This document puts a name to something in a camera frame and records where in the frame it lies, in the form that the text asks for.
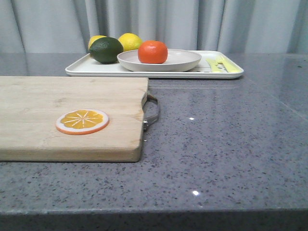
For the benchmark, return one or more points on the orange fruit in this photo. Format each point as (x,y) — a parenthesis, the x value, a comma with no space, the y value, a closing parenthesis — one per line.
(152,52)

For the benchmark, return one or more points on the metal cutting board handle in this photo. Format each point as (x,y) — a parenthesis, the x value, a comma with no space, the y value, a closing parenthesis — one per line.
(151,109)

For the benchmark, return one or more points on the yellow plastic fork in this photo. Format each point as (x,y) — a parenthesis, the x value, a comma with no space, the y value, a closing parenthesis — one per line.
(229,66)

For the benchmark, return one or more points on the green lime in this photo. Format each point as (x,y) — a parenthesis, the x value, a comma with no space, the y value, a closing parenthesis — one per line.
(105,50)

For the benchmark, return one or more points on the white round plate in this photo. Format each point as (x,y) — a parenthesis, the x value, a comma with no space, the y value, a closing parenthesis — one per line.
(177,61)

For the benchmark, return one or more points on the yellow plastic knife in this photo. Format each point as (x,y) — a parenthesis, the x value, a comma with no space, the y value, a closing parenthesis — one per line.
(213,65)

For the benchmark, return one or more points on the wooden cutting board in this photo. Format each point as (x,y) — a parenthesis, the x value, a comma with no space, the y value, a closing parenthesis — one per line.
(30,106)

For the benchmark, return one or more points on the yellow lemon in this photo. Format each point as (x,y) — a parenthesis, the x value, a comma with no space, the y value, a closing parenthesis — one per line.
(93,39)
(130,41)

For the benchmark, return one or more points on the white bear print tray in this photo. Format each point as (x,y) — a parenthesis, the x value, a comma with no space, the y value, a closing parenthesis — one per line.
(87,66)

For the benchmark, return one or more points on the left yellow lemon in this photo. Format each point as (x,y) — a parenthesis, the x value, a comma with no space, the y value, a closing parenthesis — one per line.
(93,39)

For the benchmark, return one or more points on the grey curtain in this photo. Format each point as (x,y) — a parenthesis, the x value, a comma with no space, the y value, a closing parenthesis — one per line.
(229,26)

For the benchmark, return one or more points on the right yellow lemon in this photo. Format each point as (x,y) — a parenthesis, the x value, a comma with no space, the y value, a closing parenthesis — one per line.
(130,41)

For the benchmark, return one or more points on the orange slice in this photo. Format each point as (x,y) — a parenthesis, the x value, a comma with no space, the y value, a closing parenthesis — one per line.
(82,122)

